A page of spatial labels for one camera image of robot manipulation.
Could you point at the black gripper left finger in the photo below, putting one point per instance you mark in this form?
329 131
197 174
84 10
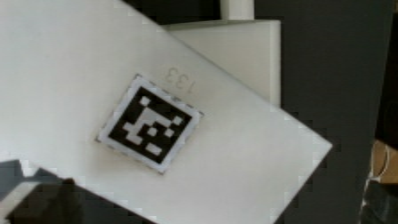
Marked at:
43 201

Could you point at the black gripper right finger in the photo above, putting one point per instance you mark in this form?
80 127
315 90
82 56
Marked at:
380 204

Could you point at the white cabinet top block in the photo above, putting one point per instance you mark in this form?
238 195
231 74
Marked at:
130 116

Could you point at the white cabinet body box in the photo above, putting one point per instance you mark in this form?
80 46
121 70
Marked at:
238 42

